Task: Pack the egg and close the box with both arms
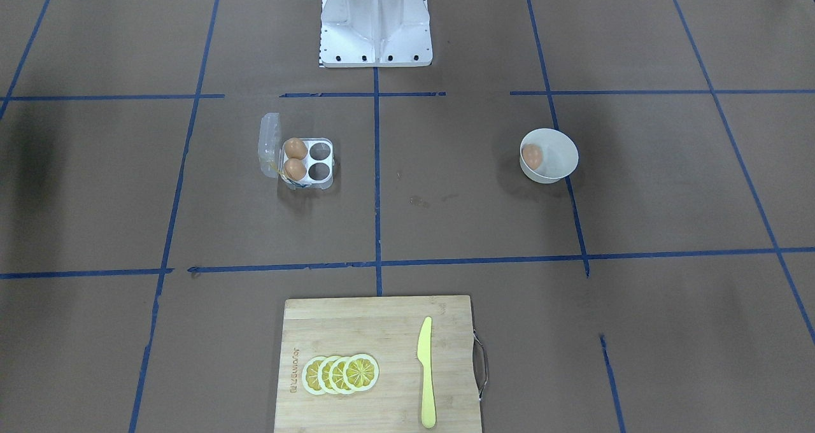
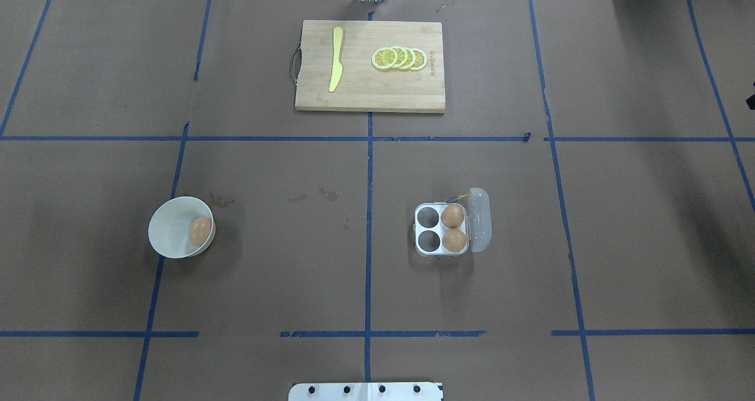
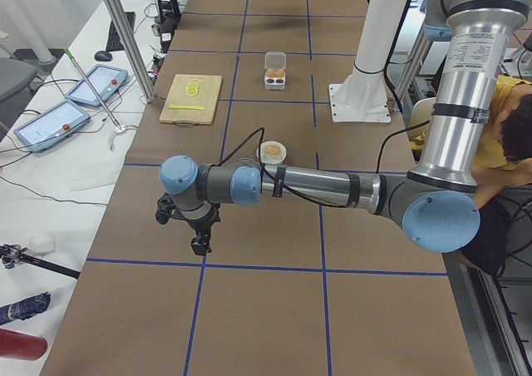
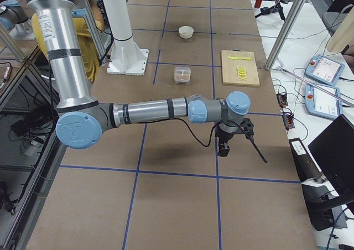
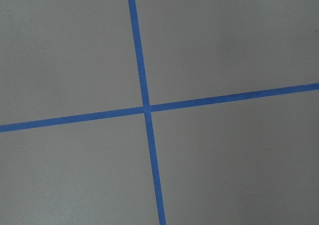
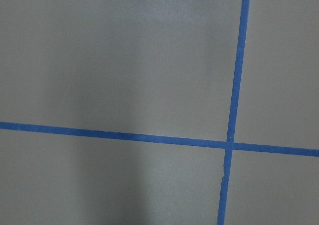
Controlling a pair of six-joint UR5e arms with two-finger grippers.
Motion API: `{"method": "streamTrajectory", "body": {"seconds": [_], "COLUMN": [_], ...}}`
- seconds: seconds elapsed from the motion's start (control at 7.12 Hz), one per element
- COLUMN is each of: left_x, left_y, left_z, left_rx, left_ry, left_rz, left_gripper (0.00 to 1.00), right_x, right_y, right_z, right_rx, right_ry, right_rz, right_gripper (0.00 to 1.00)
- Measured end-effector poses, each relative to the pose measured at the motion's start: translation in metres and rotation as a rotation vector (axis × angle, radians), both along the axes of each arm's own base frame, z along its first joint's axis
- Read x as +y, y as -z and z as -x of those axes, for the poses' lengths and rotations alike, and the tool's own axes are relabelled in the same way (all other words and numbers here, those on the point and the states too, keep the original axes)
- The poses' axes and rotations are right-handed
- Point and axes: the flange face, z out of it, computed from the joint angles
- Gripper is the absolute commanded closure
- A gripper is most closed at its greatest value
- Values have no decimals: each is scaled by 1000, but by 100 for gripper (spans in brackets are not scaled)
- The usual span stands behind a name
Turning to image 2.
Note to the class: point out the brown egg cell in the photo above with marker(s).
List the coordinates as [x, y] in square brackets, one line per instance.
[453, 216]
[454, 241]

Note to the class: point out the brown egg from bowl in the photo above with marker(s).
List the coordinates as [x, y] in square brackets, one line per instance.
[200, 230]

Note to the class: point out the yellow plastic knife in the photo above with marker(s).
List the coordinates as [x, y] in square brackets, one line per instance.
[336, 66]

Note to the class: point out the wooden cutting board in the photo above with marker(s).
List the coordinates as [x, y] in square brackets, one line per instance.
[364, 89]

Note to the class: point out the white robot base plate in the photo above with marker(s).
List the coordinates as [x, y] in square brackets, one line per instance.
[367, 391]

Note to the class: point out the yellow and blue rubber bands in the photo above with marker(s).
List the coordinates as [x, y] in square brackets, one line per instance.
[455, 199]

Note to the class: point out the brown egg near cell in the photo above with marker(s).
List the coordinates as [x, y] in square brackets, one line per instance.
[454, 241]

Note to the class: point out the outermost lemon slice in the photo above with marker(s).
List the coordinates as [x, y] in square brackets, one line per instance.
[419, 59]

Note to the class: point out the clear plastic egg box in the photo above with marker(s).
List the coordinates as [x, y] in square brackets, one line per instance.
[428, 228]

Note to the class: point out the white bowl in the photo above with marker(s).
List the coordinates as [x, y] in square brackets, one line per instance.
[168, 230]

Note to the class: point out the brown egg far cell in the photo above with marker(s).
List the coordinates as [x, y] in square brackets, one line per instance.
[453, 216]

